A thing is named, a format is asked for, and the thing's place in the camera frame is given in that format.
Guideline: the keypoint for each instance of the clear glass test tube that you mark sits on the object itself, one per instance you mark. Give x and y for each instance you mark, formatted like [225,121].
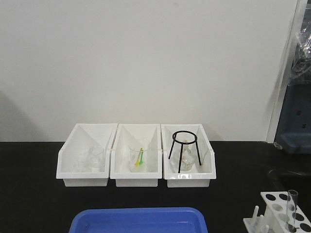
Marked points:
[292,199]

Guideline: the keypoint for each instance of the white test tube rack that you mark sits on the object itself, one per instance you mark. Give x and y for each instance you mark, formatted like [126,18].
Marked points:
[274,218]

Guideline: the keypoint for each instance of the green plastic spatula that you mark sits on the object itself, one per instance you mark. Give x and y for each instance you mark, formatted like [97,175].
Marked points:
[141,156]

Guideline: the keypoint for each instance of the glass beaker with spatulas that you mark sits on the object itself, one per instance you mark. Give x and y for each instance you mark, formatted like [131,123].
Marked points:
[133,157]

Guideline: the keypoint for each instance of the middle white storage bin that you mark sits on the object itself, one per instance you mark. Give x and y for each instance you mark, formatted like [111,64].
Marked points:
[130,135]

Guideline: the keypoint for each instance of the white storage bin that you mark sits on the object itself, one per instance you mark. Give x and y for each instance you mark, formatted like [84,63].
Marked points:
[130,135]
[198,176]
[81,138]

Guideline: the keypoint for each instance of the round glass flask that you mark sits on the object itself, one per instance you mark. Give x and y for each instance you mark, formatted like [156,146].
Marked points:
[181,157]

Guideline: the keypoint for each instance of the yellow plastic spatula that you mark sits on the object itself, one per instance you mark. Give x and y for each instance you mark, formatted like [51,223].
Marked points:
[137,163]

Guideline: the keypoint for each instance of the right white storage bin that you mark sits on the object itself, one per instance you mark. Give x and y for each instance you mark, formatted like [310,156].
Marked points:
[198,176]

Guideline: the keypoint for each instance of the small glass beakers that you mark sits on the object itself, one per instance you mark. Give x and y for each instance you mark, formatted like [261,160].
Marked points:
[91,160]

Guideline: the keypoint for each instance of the left white storage bin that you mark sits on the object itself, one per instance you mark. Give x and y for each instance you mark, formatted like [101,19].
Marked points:
[81,138]

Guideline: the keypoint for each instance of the blue plastic tray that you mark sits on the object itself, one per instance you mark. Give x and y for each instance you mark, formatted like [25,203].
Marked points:
[140,220]

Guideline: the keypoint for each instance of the blue-grey drying pegboard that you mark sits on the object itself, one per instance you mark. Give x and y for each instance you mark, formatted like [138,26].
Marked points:
[293,133]

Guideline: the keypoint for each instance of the plastic bag of pegs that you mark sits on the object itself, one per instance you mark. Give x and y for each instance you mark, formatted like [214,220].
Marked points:
[301,68]

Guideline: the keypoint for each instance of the black wire tripod stand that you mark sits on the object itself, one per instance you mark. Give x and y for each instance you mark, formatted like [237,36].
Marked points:
[191,137]

